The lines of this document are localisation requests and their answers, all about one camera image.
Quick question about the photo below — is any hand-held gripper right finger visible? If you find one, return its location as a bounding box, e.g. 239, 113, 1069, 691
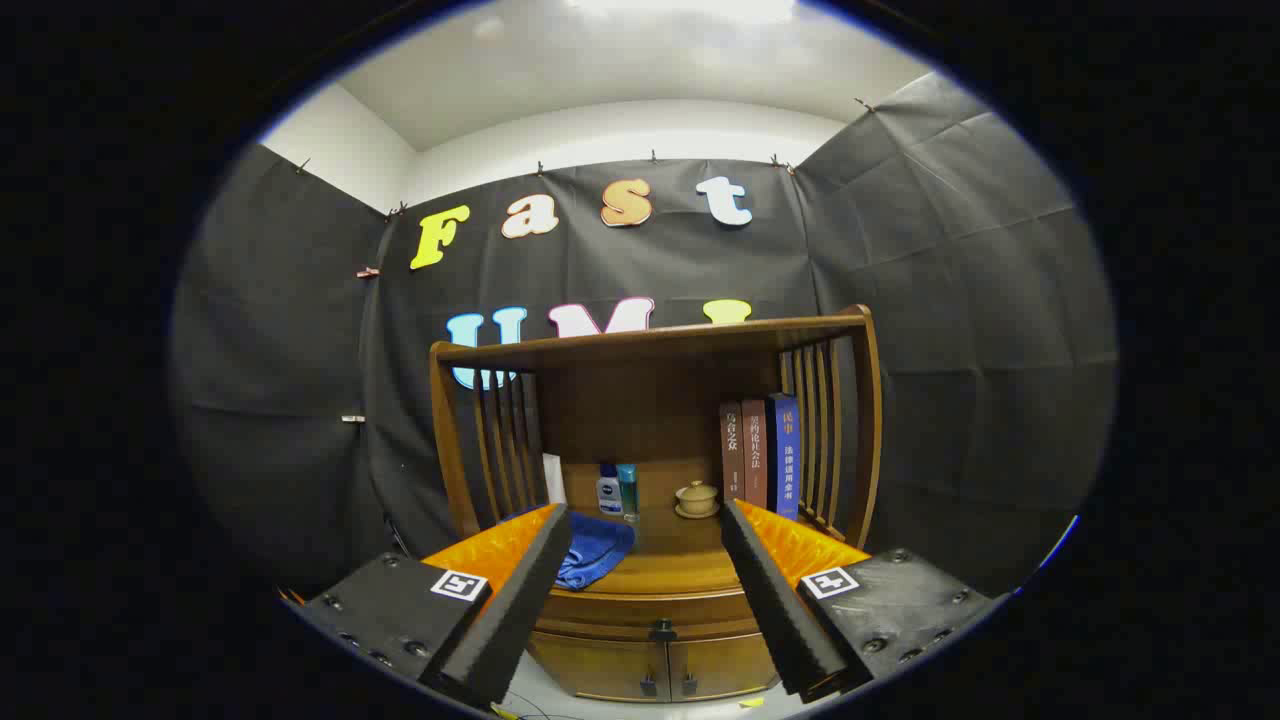
720, 498, 1006, 703

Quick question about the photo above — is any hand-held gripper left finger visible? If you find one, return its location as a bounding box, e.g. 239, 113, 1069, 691
290, 503, 576, 709

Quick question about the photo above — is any brown wooden drawer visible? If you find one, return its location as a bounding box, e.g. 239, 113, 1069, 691
535, 590, 776, 643

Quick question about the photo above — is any wooden cabinet door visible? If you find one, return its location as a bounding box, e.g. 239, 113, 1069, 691
665, 632, 781, 699
527, 632, 673, 703

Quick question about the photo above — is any wooden countertop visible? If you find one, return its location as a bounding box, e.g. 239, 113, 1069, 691
500, 505, 763, 599

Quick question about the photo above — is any brown wooden cabinet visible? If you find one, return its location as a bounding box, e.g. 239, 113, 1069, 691
430, 305, 883, 703

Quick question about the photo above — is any folded blue towel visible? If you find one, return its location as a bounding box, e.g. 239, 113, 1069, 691
500, 510, 636, 591

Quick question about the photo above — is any blue book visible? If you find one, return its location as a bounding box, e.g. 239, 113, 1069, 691
766, 393, 801, 521

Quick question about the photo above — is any reddish brown book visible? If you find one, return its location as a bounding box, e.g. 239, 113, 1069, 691
741, 398, 770, 511

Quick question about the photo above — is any dark brown book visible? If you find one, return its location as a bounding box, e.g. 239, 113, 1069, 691
719, 402, 746, 506

